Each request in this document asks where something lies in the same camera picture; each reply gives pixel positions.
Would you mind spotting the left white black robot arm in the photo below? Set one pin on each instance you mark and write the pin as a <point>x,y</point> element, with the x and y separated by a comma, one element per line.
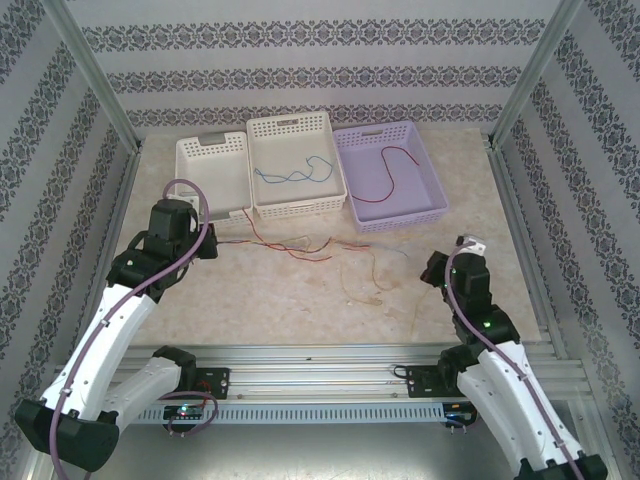
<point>100,350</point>

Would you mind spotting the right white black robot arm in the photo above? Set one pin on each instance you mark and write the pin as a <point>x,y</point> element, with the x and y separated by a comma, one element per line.
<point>500,400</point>

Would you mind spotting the small white perforated basket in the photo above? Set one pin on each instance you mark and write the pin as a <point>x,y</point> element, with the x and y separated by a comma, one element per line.
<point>210,165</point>

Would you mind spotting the purple perforated basket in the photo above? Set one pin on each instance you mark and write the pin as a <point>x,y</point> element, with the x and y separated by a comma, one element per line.
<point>415,195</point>

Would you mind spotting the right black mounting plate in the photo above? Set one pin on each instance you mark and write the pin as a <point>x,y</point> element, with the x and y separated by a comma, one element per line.
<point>425,382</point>

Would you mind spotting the black mounting plate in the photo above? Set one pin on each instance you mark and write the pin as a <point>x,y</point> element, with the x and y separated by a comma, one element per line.
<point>220,382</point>
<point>425,382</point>

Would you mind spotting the right small circuit board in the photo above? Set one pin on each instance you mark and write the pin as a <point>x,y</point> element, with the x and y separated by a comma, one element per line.
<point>457,417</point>

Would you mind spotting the small circuit board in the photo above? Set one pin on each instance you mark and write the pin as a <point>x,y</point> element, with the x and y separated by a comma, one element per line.
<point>457,417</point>
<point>185,411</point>

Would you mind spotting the large white perforated basket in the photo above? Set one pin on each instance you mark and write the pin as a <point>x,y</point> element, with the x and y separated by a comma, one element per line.
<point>295,150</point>

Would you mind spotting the left thin red power lead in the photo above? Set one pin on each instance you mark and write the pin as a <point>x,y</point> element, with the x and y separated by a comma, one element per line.
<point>202,385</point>

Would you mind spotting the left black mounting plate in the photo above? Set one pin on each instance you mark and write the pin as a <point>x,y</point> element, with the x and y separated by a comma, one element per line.
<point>220,382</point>

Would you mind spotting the left small circuit board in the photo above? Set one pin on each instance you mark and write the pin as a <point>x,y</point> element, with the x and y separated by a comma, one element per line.
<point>185,411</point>

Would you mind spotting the grey metal panel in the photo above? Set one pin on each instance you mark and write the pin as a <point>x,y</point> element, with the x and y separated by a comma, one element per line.
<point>320,455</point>

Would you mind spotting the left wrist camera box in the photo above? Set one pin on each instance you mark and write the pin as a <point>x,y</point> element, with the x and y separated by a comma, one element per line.
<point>175,198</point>

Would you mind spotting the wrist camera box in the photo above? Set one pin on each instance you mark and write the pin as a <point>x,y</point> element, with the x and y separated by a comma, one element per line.
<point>472,245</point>
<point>175,198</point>

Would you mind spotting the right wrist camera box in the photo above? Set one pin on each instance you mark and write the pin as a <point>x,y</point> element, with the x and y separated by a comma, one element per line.
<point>472,245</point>

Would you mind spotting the left aluminium side rail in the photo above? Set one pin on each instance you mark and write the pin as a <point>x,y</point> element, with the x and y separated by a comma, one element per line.
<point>125,200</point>

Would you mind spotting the aluminium side rail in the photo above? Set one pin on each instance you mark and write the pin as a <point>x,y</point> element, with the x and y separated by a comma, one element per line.
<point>512,200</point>
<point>125,200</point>

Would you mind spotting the right aluminium side rail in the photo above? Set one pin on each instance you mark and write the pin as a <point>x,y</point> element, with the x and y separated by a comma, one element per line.
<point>512,200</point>

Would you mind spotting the left aluminium frame post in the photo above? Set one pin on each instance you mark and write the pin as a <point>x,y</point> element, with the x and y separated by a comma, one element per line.
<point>97,75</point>

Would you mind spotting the aluminium frame post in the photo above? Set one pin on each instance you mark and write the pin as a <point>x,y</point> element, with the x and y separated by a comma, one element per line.
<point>532,75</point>
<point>97,75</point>

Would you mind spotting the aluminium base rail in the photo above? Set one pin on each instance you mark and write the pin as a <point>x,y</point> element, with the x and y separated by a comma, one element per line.
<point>310,380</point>

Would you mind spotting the right aluminium frame post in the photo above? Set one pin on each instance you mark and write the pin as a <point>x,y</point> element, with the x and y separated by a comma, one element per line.
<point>532,75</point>

